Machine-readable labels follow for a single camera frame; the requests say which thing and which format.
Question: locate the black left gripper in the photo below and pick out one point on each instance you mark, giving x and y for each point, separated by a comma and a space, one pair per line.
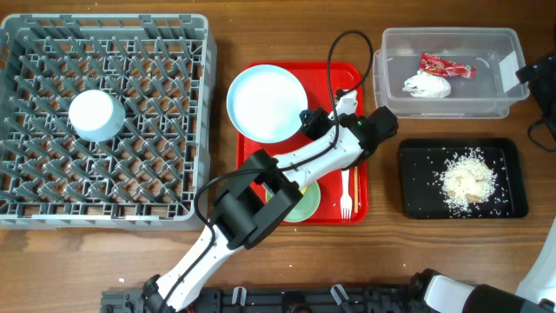
314, 127

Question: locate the white tissue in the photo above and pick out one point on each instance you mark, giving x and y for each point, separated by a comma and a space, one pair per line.
425, 85

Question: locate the red snack wrapper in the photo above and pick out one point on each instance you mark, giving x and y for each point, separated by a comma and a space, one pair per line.
434, 65

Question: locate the pile of rice waste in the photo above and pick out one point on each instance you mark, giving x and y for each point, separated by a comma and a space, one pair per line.
471, 184

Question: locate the light blue plate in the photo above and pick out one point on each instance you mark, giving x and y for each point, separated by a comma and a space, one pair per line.
264, 103

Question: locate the light blue bowl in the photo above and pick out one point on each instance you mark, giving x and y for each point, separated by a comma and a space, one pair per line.
96, 116

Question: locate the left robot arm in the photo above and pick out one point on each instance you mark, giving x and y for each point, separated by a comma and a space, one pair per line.
256, 198

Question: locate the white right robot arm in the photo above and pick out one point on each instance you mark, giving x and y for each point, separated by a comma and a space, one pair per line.
536, 292

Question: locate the clear plastic waste bin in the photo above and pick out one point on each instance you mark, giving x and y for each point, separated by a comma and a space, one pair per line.
398, 58

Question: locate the black waste tray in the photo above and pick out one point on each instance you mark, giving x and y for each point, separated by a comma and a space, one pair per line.
423, 162

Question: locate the grey dishwasher rack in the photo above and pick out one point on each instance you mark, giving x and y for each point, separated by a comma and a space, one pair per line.
160, 68

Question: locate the white label in bin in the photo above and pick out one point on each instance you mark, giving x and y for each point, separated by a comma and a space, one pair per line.
508, 68

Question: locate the wooden chopstick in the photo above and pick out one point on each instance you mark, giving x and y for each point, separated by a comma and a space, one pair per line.
356, 190

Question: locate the white plastic fork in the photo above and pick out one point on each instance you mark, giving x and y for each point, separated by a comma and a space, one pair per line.
346, 201

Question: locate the green saucer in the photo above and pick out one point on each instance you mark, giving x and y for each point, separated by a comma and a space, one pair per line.
307, 206

